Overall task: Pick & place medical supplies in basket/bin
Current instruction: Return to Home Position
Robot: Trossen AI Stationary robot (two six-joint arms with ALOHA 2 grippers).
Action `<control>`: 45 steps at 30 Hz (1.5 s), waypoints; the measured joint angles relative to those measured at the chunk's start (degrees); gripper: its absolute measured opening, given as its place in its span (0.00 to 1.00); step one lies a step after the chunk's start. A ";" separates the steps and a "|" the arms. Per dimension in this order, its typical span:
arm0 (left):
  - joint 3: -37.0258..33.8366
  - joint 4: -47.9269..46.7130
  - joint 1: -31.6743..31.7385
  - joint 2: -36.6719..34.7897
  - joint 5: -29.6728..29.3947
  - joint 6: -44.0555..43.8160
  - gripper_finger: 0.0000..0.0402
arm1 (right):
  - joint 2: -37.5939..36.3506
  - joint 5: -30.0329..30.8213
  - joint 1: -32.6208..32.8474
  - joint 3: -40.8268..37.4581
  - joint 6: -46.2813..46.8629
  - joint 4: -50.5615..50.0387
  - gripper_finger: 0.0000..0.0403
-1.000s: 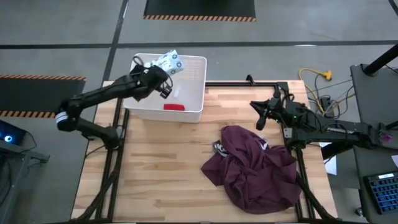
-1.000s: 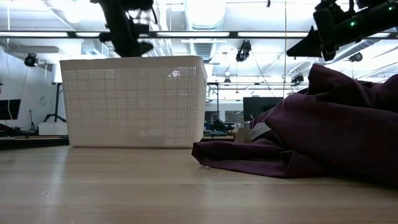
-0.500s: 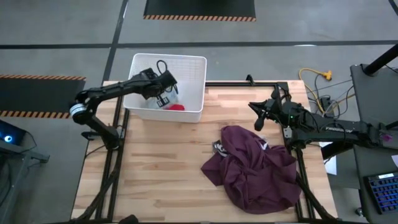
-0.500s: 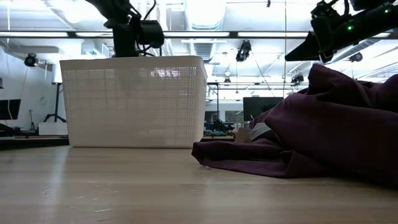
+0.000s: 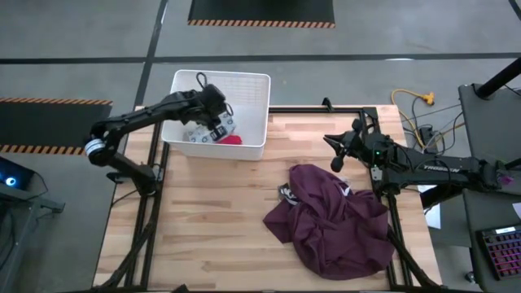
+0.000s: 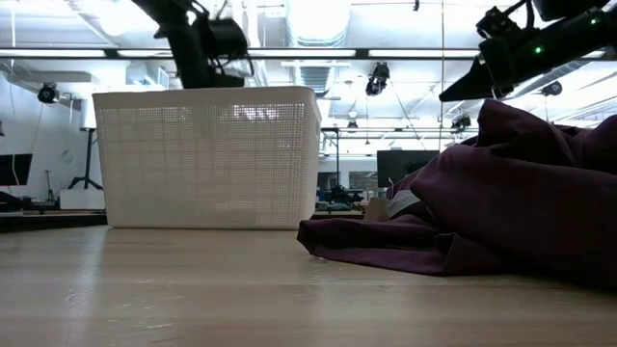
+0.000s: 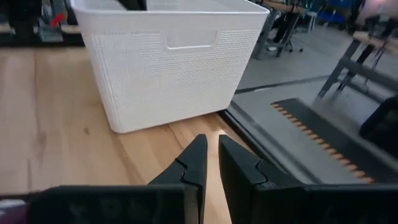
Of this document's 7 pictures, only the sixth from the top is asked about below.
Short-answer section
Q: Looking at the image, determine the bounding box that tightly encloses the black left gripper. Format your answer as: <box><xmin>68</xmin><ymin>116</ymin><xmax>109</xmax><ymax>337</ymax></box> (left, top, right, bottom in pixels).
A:
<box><xmin>166</xmin><ymin>17</ymin><xmax>246</xmax><ymax>91</ymax></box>

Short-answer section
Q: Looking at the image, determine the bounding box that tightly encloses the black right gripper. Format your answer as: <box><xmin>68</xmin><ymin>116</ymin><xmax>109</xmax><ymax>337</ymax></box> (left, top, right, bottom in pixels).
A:
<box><xmin>439</xmin><ymin>33</ymin><xmax>551</xmax><ymax>103</ymax></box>

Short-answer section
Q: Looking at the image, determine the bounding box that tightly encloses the white perforated plastic basket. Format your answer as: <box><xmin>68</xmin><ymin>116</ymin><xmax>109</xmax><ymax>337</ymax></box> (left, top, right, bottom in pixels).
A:
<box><xmin>92</xmin><ymin>86</ymin><xmax>323</xmax><ymax>231</ymax></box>

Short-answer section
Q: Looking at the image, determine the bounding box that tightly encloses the thin vertical ceiling pole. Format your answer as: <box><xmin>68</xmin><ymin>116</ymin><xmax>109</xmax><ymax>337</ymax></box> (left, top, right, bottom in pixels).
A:
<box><xmin>439</xmin><ymin>0</ymin><xmax>445</xmax><ymax>151</ymax></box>

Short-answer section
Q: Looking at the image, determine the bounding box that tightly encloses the large black background monitor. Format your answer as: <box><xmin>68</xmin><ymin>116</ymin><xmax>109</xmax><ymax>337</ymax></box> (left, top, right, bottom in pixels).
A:
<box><xmin>376</xmin><ymin>149</ymin><xmax>441</xmax><ymax>189</ymax></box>

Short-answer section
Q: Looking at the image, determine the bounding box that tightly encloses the black ceiling light truss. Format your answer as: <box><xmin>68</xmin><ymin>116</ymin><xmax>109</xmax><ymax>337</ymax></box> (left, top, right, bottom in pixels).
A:
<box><xmin>0</xmin><ymin>46</ymin><xmax>604</xmax><ymax>61</ymax></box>

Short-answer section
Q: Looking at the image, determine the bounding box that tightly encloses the maroon cloth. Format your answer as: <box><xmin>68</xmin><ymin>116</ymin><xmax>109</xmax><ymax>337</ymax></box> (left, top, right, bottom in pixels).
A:
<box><xmin>296</xmin><ymin>98</ymin><xmax>617</xmax><ymax>291</ymax></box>

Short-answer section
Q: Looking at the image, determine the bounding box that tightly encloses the black tripod stand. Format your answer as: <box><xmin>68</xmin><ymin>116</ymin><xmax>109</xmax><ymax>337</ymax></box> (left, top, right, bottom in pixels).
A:
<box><xmin>67</xmin><ymin>126</ymin><xmax>104</xmax><ymax>191</ymax></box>

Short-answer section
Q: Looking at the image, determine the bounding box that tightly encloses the white cloth tag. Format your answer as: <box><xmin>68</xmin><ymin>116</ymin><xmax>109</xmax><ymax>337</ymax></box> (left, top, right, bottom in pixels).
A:
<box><xmin>363</xmin><ymin>189</ymin><xmax>423</xmax><ymax>223</ymax></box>

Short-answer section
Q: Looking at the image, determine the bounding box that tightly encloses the white background box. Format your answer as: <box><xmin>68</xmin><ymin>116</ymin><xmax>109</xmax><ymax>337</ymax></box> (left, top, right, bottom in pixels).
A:
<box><xmin>59</xmin><ymin>188</ymin><xmax>106</xmax><ymax>211</ymax></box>

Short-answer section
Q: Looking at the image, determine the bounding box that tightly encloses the background desk with equipment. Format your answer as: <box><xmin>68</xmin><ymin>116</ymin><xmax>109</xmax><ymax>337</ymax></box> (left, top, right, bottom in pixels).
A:
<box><xmin>315</xmin><ymin>184</ymin><xmax>366</xmax><ymax>219</ymax></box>

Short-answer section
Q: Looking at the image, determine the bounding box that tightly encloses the small black background monitor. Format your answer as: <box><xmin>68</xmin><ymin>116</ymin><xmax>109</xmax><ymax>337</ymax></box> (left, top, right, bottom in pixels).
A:
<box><xmin>0</xmin><ymin>153</ymin><xmax>34</xmax><ymax>188</ymax></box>

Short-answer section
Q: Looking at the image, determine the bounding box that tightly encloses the dark background bench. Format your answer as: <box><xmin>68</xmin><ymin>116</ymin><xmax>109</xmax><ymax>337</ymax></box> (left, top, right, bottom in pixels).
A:
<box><xmin>0</xmin><ymin>190</ymin><xmax>108</xmax><ymax>234</ymax></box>

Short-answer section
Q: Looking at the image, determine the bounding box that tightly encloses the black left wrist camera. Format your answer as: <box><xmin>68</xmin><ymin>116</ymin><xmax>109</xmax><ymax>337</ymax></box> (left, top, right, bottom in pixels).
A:
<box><xmin>206</xmin><ymin>17</ymin><xmax>250</xmax><ymax>62</ymax></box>

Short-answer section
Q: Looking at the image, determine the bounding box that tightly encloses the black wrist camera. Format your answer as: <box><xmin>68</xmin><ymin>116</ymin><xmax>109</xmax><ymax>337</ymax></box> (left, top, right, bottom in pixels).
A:
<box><xmin>206</xmin><ymin>17</ymin><xmax>250</xmax><ymax>62</ymax></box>
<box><xmin>475</xmin><ymin>5</ymin><xmax>527</xmax><ymax>43</ymax></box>

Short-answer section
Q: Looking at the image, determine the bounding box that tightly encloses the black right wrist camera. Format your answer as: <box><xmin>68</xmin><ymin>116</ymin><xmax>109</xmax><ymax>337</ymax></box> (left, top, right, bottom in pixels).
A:
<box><xmin>475</xmin><ymin>5</ymin><xmax>527</xmax><ymax>43</ymax></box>

